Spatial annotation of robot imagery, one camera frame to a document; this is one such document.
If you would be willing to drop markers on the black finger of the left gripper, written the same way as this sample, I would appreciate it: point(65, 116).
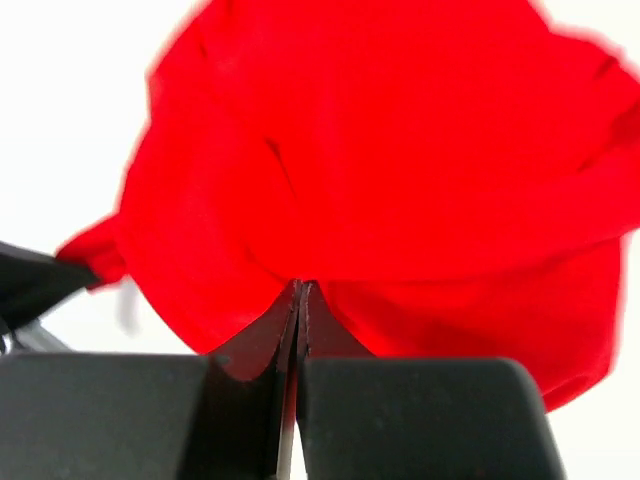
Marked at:
point(33, 283)

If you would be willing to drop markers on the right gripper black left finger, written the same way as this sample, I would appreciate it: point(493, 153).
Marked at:
point(226, 415)

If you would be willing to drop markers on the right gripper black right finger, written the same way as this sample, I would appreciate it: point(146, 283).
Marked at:
point(368, 418)

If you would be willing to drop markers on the red t-shirt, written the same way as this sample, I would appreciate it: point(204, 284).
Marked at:
point(457, 176)

